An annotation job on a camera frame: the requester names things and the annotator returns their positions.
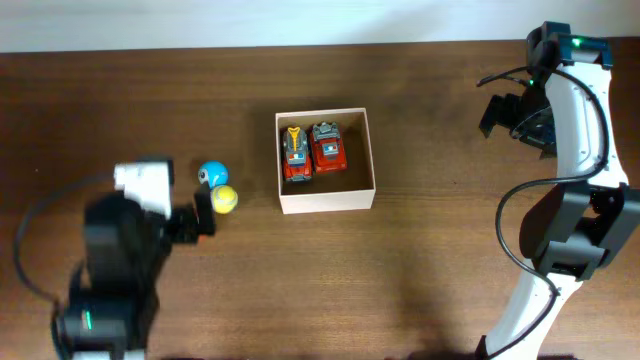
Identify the yellow toy ball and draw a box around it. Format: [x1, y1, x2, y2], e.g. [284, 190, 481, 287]
[211, 185, 238, 214]

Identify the blue toy ball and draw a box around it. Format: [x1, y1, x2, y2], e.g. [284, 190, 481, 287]
[197, 161, 229, 189]

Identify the red truck with yellow crane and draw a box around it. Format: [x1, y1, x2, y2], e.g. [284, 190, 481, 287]
[282, 127, 313, 182]

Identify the red truck with grey top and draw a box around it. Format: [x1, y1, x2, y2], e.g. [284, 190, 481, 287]
[310, 122, 348, 174]

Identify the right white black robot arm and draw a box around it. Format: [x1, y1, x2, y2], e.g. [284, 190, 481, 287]
[475, 21, 639, 359]

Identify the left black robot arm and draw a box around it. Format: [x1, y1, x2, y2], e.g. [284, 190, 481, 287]
[51, 184, 216, 359]

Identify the white cardboard box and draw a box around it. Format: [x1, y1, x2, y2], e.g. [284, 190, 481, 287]
[275, 108, 376, 214]

